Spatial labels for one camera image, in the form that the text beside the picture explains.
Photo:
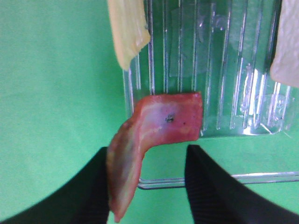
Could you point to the yellow cheese slice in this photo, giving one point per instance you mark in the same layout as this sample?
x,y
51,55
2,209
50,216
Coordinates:
x,y
129,29

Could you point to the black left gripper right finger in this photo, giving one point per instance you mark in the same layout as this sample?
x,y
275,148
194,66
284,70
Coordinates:
x,y
215,197

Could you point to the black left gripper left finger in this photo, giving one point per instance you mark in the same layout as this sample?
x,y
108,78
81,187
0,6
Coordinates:
x,y
82,200

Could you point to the tray bacon strip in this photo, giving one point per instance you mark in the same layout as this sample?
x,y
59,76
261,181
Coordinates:
x,y
157,120

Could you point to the clear left plastic tray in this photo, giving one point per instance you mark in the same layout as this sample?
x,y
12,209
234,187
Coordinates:
x,y
223,49

